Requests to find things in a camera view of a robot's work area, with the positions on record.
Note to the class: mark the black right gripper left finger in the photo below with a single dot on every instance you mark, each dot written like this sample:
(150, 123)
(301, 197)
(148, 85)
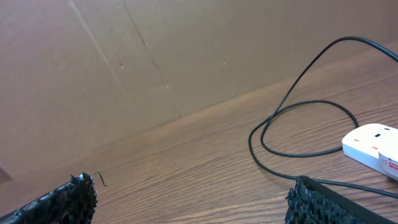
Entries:
(71, 203)

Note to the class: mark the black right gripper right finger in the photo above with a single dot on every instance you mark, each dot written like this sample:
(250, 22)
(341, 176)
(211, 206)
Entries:
(310, 202)

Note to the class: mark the white charger plug adapter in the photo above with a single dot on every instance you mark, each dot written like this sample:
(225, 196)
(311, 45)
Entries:
(388, 166)

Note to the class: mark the white power strip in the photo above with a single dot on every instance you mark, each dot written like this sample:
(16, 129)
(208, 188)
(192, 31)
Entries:
(364, 144)

